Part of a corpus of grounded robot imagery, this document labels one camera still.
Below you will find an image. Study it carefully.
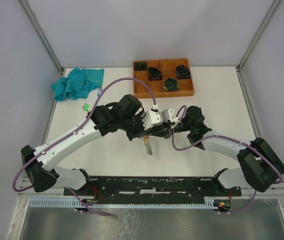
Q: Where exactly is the rolled dark fabric green pattern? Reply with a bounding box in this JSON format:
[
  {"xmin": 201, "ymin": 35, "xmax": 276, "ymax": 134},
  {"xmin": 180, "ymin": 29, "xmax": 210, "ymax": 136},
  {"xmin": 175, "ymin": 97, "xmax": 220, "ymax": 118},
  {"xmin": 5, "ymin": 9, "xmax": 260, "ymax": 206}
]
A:
[{"xmin": 163, "ymin": 77, "xmax": 179, "ymax": 92}]

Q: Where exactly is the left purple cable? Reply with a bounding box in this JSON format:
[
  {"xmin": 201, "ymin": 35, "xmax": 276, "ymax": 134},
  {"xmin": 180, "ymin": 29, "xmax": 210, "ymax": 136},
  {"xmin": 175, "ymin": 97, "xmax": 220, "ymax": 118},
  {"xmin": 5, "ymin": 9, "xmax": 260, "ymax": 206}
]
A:
[{"xmin": 12, "ymin": 77, "xmax": 159, "ymax": 217}]

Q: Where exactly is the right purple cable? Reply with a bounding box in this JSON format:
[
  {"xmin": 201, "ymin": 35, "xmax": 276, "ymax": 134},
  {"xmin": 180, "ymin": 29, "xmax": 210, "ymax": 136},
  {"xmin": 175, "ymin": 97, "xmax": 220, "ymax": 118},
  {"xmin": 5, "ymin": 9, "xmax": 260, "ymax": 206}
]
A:
[{"xmin": 171, "ymin": 104, "xmax": 284, "ymax": 215}]

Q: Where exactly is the key with blue tag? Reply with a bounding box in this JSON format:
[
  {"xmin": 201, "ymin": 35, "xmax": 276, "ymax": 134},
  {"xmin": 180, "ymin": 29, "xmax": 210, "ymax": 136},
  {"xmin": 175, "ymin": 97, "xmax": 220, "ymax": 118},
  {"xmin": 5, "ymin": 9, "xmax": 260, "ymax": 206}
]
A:
[{"xmin": 97, "ymin": 87, "xmax": 103, "ymax": 97}]

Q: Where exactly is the teal cloth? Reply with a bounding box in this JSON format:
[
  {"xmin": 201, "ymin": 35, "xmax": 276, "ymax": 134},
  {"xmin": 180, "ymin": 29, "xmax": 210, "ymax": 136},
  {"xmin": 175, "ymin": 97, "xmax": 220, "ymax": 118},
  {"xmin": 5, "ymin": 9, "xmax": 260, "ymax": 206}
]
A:
[{"xmin": 51, "ymin": 67, "xmax": 104, "ymax": 102}]

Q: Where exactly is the rolled dark fabric right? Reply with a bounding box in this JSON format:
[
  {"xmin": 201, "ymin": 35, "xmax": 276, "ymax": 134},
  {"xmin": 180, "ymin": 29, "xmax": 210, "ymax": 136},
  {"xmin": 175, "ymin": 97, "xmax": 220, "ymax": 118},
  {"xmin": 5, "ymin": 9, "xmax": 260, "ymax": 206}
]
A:
[{"xmin": 176, "ymin": 64, "xmax": 191, "ymax": 80}]

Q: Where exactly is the key with green tag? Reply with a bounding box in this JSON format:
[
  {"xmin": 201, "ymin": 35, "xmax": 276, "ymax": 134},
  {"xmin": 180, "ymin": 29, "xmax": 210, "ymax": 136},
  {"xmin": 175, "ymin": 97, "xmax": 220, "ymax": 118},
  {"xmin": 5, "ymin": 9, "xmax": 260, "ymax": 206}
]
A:
[{"xmin": 82, "ymin": 103, "xmax": 89, "ymax": 112}]

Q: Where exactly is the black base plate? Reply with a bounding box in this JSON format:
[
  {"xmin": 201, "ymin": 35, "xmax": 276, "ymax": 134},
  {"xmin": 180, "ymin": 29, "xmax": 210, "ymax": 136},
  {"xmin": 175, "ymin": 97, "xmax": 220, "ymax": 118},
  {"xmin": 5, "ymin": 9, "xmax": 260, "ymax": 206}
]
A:
[{"xmin": 75, "ymin": 176, "xmax": 242, "ymax": 204}]

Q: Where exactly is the left aluminium frame post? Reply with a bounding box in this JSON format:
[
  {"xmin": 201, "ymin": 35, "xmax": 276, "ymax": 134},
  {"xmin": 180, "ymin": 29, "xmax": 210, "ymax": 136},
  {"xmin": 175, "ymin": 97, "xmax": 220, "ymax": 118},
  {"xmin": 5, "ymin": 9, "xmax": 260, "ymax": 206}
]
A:
[{"xmin": 17, "ymin": 0, "xmax": 64, "ymax": 75}]

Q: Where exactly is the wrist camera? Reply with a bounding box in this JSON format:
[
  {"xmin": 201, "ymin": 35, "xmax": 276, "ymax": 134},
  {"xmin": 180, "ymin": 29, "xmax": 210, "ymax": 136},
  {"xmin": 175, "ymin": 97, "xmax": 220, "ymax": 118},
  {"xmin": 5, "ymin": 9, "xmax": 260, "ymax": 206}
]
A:
[
  {"xmin": 143, "ymin": 110, "xmax": 163, "ymax": 130},
  {"xmin": 162, "ymin": 108, "xmax": 179, "ymax": 124}
]

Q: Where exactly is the right aluminium frame post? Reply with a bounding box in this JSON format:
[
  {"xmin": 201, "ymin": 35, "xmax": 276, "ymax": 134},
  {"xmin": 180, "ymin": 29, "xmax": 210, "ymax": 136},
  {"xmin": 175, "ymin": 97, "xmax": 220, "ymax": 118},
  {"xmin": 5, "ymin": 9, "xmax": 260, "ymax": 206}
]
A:
[{"xmin": 237, "ymin": 0, "xmax": 282, "ymax": 71}]

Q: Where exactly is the metal keyring organizer yellow handle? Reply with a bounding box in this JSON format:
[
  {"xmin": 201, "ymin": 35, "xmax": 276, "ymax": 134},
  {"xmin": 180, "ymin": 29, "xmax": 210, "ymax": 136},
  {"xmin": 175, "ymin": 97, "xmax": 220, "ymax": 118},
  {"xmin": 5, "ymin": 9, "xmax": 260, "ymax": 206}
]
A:
[{"xmin": 142, "ymin": 135, "xmax": 153, "ymax": 156}]

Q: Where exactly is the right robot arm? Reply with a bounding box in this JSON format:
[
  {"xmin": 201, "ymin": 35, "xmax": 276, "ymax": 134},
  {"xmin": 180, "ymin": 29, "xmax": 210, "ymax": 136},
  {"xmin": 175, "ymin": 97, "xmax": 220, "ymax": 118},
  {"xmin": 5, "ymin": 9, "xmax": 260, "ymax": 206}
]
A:
[{"xmin": 163, "ymin": 105, "xmax": 284, "ymax": 196}]

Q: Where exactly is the white cable duct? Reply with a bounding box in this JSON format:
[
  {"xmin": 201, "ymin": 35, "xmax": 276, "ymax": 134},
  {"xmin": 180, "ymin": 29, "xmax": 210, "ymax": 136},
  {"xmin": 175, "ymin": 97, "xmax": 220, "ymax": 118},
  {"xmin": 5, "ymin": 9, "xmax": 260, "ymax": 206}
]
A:
[{"xmin": 29, "ymin": 197, "xmax": 217, "ymax": 210}]

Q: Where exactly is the aluminium frame post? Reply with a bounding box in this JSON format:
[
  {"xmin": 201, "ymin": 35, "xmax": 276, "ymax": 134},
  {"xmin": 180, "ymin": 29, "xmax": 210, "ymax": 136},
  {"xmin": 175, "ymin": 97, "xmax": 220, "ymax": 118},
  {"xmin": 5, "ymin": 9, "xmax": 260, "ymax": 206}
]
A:
[
  {"xmin": 17, "ymin": 0, "xmax": 64, "ymax": 75},
  {"xmin": 237, "ymin": 0, "xmax": 282, "ymax": 71}
]

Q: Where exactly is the rolled dark fabric red pattern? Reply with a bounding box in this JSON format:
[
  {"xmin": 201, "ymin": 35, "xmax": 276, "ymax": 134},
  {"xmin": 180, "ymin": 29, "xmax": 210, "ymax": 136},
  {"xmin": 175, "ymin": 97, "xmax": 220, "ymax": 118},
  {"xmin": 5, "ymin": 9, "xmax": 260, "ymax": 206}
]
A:
[{"xmin": 148, "ymin": 67, "xmax": 163, "ymax": 81}]

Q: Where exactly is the wooden compartment tray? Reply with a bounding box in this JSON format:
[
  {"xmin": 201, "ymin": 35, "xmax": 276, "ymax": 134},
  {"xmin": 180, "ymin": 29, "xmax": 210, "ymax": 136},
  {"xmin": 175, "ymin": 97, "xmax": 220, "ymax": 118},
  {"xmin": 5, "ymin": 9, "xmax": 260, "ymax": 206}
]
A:
[{"xmin": 133, "ymin": 58, "xmax": 194, "ymax": 99}]

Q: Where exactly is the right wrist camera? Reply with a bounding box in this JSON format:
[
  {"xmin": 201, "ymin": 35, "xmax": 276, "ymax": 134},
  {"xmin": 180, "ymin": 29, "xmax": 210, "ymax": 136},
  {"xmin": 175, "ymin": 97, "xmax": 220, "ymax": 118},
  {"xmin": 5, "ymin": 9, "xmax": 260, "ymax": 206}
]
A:
[{"xmin": 162, "ymin": 108, "xmax": 179, "ymax": 124}]

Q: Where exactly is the purple cable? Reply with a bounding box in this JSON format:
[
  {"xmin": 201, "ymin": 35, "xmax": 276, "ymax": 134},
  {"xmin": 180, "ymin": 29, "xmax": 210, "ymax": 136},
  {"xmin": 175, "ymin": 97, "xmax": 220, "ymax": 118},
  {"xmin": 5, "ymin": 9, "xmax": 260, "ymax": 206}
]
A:
[
  {"xmin": 171, "ymin": 104, "xmax": 284, "ymax": 215},
  {"xmin": 12, "ymin": 77, "xmax": 159, "ymax": 217}
]

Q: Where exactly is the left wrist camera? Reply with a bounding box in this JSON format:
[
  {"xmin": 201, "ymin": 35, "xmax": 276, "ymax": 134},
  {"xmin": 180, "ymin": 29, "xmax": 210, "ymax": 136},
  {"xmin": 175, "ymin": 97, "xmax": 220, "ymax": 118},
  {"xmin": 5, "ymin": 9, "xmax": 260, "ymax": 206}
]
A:
[{"xmin": 143, "ymin": 110, "xmax": 163, "ymax": 130}]

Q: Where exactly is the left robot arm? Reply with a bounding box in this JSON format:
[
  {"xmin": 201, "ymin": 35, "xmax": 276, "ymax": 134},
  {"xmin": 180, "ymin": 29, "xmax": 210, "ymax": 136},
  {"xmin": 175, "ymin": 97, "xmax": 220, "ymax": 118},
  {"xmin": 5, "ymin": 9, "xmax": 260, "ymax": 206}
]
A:
[{"xmin": 21, "ymin": 94, "xmax": 174, "ymax": 195}]

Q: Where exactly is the rolled dark fabric far left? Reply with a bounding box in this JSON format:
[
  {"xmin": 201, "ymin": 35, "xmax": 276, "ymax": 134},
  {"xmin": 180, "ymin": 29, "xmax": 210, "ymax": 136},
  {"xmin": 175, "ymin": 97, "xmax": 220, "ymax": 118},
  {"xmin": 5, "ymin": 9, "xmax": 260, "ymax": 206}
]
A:
[{"xmin": 134, "ymin": 61, "xmax": 148, "ymax": 72}]

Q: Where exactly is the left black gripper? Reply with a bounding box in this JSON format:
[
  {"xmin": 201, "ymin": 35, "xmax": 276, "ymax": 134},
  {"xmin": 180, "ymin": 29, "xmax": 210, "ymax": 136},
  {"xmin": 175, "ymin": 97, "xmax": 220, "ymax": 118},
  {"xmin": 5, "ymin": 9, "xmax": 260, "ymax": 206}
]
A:
[{"xmin": 120, "ymin": 111, "xmax": 152, "ymax": 142}]

